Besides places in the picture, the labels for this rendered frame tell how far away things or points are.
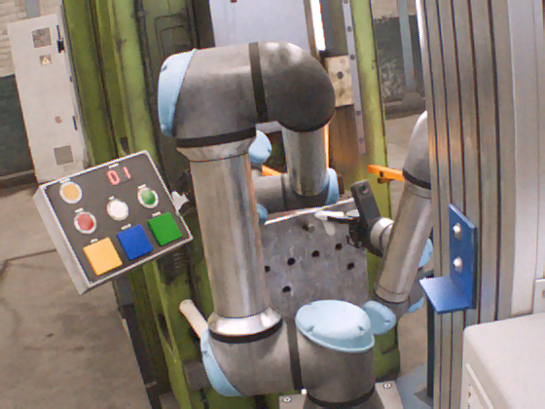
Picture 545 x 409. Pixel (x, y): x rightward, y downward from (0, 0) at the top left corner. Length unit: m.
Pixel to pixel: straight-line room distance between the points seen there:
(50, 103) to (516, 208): 6.72
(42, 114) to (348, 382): 6.40
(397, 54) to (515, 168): 8.21
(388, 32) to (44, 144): 5.09
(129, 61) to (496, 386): 1.49
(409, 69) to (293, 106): 7.98
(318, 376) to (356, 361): 0.06
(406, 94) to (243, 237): 7.97
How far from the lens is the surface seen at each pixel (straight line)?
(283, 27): 1.72
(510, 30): 0.43
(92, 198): 1.45
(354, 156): 2.03
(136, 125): 1.74
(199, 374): 2.00
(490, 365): 0.43
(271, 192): 1.11
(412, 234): 1.07
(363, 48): 2.03
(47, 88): 7.00
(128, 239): 1.44
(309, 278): 1.83
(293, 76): 0.75
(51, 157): 7.10
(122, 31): 1.72
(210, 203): 0.79
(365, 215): 1.35
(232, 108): 0.75
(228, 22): 1.66
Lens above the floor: 1.48
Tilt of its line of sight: 18 degrees down
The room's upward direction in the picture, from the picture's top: 8 degrees counter-clockwise
